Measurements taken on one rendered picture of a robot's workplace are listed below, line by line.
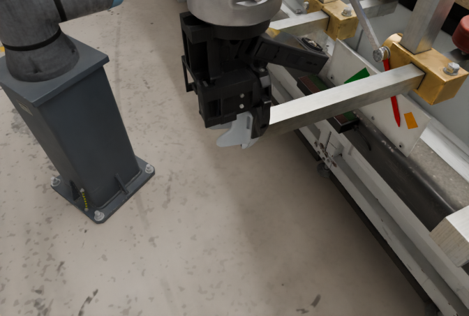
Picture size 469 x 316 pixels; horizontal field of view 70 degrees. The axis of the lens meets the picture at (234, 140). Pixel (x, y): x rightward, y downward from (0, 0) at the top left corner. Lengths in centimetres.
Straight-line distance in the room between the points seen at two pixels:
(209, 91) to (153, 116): 140
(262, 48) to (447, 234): 23
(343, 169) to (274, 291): 50
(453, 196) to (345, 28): 38
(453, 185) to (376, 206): 61
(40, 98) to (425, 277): 121
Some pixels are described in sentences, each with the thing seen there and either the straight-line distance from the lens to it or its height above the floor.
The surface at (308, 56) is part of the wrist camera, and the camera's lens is 40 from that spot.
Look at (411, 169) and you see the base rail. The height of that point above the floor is 70.
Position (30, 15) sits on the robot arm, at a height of 77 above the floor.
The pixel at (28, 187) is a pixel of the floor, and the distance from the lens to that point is 166.
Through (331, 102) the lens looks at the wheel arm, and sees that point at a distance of 50.
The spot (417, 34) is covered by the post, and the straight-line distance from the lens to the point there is 62.
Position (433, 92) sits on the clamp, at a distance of 61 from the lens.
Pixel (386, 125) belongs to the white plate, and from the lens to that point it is 70.
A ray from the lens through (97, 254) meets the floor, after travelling 138.
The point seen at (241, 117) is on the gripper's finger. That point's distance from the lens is 41.
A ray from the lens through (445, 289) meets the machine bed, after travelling 123.
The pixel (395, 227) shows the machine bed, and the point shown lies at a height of 17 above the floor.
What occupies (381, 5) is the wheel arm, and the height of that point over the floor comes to 83.
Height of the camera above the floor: 119
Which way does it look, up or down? 49 degrees down
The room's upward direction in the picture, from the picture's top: straight up
